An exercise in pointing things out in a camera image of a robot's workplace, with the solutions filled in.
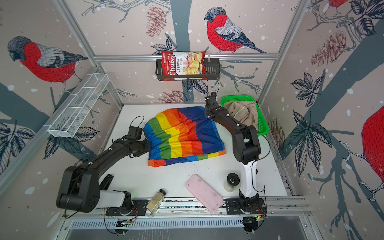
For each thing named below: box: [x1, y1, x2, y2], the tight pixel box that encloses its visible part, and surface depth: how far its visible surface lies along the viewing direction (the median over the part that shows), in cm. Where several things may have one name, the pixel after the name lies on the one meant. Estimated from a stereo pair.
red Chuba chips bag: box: [161, 50, 208, 82], surface depth 90 cm
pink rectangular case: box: [186, 174, 224, 214], surface depth 78 cm
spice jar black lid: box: [146, 189, 167, 218], surface depth 75 cm
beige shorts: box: [224, 100, 258, 129], surface depth 105 cm
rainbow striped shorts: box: [143, 106, 227, 168], surface depth 100 cm
